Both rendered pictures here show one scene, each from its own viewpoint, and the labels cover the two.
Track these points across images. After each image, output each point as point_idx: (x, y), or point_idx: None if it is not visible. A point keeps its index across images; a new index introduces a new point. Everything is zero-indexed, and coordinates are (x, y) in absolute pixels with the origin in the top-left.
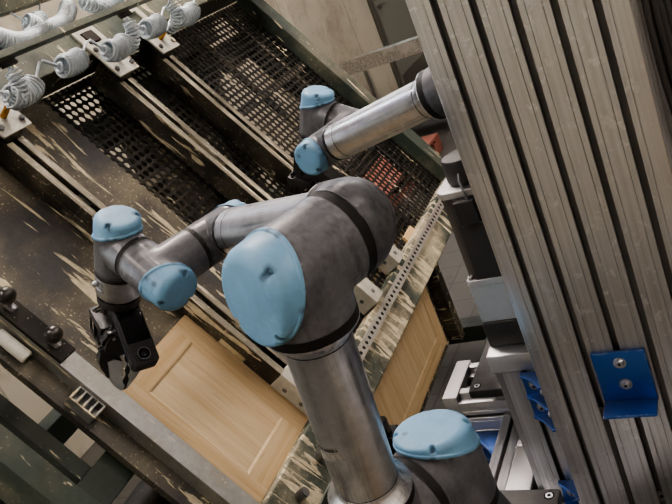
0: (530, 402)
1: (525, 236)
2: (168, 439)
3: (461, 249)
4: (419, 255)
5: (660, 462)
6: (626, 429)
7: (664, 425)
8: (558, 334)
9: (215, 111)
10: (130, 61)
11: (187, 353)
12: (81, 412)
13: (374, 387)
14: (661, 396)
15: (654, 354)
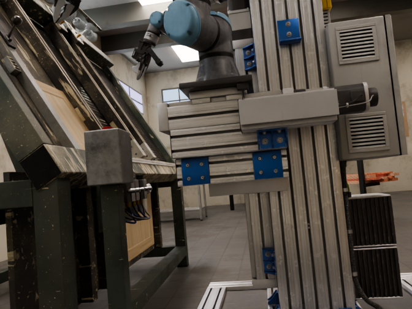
0: (244, 62)
1: None
2: (46, 100)
3: (228, 0)
4: (160, 165)
5: (297, 76)
6: (286, 59)
7: (301, 56)
8: (265, 13)
9: (90, 70)
10: (65, 27)
11: (60, 99)
12: (8, 65)
13: (138, 172)
14: (301, 41)
15: (300, 26)
